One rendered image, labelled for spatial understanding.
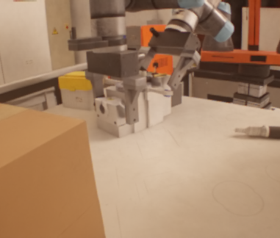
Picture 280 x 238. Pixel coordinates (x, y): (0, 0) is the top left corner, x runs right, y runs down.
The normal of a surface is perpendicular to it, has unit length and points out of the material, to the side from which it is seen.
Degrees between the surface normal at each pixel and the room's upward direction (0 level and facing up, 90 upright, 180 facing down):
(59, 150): 90
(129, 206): 0
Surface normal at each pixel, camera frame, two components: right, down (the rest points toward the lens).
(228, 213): -0.05, -0.93
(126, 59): 0.68, 0.24
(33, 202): 0.87, 0.14
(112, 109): -0.74, 0.28
